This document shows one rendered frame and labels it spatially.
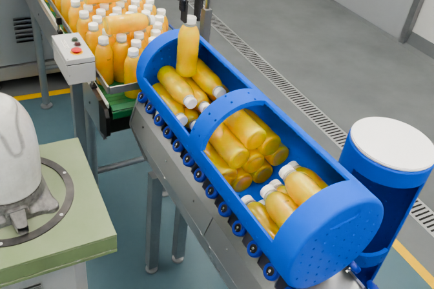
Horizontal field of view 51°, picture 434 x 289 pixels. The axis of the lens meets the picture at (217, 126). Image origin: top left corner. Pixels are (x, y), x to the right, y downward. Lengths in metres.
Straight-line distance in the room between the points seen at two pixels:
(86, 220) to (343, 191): 0.58
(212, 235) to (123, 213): 1.26
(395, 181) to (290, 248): 0.61
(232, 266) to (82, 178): 0.47
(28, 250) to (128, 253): 1.34
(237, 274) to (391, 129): 0.74
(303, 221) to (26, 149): 0.60
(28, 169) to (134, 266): 1.36
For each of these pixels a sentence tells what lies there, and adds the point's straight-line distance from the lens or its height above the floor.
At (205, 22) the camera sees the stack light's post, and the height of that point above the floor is 1.04.
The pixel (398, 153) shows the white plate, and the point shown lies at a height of 1.04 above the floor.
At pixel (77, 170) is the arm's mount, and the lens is 1.23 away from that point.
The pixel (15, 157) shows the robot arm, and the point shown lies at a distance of 1.02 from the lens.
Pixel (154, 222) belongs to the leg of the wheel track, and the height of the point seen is 0.37.
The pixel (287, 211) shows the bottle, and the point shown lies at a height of 1.13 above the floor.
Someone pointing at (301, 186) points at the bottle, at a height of 1.18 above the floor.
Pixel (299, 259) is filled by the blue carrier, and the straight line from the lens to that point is 1.03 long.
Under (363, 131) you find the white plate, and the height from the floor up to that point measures 1.04.
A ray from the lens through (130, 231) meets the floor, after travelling 2.48.
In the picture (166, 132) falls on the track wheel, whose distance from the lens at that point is 1.52.
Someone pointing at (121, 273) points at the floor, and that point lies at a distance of 2.32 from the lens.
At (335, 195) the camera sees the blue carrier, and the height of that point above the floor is 1.23.
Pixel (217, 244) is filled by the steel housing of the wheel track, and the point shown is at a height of 0.86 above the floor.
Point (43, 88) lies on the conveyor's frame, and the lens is 3.27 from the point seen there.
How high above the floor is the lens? 1.89
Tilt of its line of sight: 36 degrees down
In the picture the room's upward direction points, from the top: 8 degrees clockwise
